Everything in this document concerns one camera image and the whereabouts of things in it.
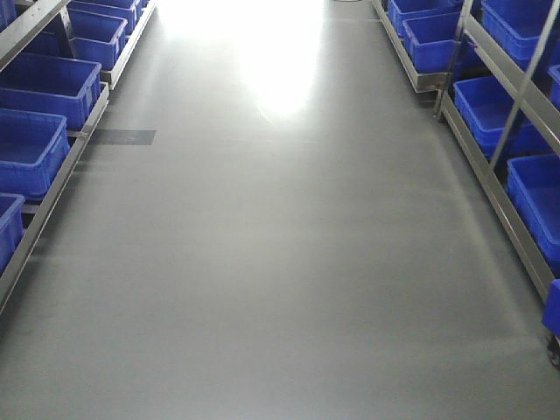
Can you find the blue plastic block part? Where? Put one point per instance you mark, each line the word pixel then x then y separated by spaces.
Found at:
pixel 551 316

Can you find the blue plastic bin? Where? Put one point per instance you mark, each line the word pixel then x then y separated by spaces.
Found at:
pixel 33 148
pixel 429 41
pixel 98 38
pixel 52 85
pixel 485 105
pixel 533 187

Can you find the right steel shelf rack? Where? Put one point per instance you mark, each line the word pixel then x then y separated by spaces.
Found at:
pixel 494 67

